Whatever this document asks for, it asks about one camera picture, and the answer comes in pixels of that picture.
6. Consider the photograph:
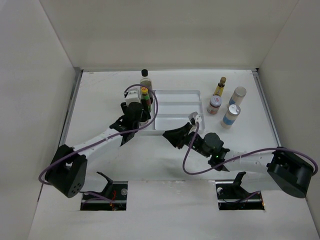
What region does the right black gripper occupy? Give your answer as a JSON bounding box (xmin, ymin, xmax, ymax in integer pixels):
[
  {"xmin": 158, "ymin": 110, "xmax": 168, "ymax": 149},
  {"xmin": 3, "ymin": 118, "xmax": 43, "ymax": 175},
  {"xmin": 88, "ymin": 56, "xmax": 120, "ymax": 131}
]
[{"xmin": 162, "ymin": 122, "xmax": 211, "ymax": 158}]

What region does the yellow cap chili sauce bottle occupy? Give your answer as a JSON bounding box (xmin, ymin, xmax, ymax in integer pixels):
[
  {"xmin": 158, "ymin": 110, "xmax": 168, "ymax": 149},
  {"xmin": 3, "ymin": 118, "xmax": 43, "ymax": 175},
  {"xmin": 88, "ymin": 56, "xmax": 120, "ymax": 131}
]
[{"xmin": 140, "ymin": 87, "xmax": 152, "ymax": 113}]

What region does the black cap soy sauce bottle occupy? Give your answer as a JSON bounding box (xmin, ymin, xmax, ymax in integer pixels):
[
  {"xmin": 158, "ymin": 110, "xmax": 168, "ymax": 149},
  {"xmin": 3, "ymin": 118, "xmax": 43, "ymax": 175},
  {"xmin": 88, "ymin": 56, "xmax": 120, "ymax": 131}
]
[{"xmin": 140, "ymin": 69, "xmax": 154, "ymax": 104}]

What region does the white lid brown sauce jar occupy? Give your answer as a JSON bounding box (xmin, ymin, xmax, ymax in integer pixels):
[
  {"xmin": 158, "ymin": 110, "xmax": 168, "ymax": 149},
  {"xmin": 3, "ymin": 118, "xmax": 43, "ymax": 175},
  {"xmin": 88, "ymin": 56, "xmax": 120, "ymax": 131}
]
[{"xmin": 207, "ymin": 95, "xmax": 222, "ymax": 115}]

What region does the small yellow oil bottle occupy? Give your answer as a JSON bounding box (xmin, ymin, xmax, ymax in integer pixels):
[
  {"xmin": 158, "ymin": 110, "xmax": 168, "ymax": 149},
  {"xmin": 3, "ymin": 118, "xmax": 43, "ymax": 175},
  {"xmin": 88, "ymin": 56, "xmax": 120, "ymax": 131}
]
[{"xmin": 213, "ymin": 76, "xmax": 227, "ymax": 97}]

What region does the white flip cap shaker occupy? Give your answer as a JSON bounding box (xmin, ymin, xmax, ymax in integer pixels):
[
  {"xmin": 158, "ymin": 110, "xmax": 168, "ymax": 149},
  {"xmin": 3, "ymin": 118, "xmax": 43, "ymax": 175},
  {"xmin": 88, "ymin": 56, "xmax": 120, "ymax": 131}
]
[{"xmin": 220, "ymin": 104, "xmax": 241, "ymax": 129}]

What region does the grey cap white shaker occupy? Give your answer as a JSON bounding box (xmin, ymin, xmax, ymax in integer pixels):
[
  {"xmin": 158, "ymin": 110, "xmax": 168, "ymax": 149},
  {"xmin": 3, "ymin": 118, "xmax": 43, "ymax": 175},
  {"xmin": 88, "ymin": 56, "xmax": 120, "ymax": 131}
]
[{"xmin": 227, "ymin": 86, "xmax": 247, "ymax": 107}]

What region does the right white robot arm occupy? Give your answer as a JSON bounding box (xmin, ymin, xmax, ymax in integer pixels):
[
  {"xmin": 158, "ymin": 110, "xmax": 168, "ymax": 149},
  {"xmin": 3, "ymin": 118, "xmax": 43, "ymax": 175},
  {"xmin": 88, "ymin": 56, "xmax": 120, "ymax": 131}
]
[{"xmin": 163, "ymin": 123, "xmax": 319, "ymax": 199}]

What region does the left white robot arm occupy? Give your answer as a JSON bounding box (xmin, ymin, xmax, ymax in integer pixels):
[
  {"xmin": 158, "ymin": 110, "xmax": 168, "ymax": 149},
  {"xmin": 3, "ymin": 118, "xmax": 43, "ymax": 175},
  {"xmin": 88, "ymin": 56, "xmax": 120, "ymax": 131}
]
[{"xmin": 39, "ymin": 102, "xmax": 151, "ymax": 200}]

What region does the white divided plastic tray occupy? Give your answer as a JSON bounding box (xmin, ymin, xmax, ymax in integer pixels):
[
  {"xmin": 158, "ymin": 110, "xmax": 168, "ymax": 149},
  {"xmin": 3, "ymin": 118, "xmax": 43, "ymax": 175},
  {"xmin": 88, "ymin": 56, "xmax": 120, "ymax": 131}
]
[{"xmin": 138, "ymin": 90, "xmax": 205, "ymax": 136}]

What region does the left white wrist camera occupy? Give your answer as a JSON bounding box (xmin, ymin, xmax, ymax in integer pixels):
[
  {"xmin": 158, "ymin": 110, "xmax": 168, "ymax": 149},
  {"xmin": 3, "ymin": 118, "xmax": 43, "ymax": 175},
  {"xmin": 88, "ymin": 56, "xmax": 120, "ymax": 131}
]
[{"xmin": 124, "ymin": 89, "xmax": 141, "ymax": 107}]

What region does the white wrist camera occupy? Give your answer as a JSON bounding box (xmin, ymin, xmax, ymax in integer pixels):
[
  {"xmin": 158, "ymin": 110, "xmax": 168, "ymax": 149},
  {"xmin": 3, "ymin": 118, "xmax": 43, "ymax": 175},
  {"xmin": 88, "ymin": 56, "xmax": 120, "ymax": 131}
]
[
  {"xmin": 124, "ymin": 89, "xmax": 141, "ymax": 107},
  {"xmin": 188, "ymin": 111, "xmax": 203, "ymax": 128}
]

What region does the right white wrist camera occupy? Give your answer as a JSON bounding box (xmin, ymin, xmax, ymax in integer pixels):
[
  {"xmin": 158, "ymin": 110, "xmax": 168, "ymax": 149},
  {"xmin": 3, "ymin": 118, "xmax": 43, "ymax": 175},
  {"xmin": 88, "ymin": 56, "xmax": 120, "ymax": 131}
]
[{"xmin": 188, "ymin": 111, "xmax": 203, "ymax": 128}]

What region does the left metal table rail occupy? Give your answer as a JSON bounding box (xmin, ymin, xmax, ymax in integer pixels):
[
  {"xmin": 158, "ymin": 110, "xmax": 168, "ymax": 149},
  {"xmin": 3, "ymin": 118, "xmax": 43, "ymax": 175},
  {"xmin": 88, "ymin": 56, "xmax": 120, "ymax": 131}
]
[{"xmin": 57, "ymin": 67, "xmax": 84, "ymax": 148}]

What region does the metal table rail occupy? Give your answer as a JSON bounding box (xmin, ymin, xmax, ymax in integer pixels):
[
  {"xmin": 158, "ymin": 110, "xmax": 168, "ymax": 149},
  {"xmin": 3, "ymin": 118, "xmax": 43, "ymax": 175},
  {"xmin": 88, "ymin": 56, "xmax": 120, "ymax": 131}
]
[
  {"xmin": 57, "ymin": 67, "xmax": 84, "ymax": 148},
  {"xmin": 252, "ymin": 68, "xmax": 281, "ymax": 146}
]

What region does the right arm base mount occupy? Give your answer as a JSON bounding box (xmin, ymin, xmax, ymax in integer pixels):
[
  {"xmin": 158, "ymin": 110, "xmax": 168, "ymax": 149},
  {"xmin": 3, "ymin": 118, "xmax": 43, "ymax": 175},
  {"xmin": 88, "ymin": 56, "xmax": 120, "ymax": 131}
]
[{"xmin": 215, "ymin": 171, "xmax": 265, "ymax": 211}]

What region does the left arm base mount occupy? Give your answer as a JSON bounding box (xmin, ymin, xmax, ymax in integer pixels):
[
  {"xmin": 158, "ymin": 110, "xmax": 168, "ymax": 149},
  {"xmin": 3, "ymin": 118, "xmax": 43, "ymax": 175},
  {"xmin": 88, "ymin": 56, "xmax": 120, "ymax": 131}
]
[{"xmin": 80, "ymin": 171, "xmax": 129, "ymax": 211}]

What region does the right metal table rail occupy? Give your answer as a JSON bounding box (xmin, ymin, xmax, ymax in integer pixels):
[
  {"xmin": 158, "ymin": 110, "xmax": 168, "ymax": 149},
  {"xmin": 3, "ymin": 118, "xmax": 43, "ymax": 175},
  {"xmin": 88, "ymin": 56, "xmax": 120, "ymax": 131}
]
[{"xmin": 252, "ymin": 68, "xmax": 281, "ymax": 146}]

